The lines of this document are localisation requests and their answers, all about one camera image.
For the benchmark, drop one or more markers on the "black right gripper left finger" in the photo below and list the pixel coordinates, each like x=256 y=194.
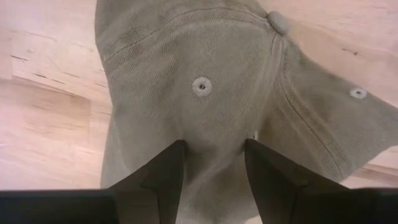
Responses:
x=93 y=207

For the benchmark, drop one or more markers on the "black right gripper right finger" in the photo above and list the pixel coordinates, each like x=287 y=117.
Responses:
x=311 y=205

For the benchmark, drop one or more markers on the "olive khaki baseball cap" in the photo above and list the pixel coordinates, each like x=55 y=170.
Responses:
x=202 y=62

